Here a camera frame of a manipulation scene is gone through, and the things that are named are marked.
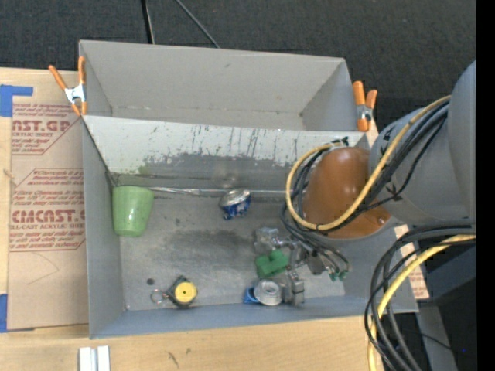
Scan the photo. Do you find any light green plastic cup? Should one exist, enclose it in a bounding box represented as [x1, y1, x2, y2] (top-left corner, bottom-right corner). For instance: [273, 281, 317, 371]
[111, 185, 155, 238]

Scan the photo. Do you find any brown cardboard board red print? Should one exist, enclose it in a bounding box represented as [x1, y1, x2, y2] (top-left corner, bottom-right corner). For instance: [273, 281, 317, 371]
[0, 66, 431, 332]

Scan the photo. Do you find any grey metal bin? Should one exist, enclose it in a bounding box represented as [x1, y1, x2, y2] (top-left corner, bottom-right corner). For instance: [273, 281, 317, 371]
[78, 39, 421, 340]

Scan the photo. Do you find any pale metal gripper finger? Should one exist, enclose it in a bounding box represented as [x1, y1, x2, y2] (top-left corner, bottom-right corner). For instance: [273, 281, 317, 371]
[254, 227, 299, 254]
[283, 268, 307, 306]

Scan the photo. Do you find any crushed blue and silver can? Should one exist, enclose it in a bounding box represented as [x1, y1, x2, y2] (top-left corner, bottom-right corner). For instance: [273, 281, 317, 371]
[218, 188, 253, 221]

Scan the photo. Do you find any yellow and black tape measure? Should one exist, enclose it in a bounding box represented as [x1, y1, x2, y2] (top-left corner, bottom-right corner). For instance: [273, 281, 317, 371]
[150, 275, 200, 310]

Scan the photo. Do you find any green toy block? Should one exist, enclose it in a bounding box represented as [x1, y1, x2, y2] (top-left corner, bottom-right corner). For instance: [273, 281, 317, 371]
[254, 248, 290, 279]

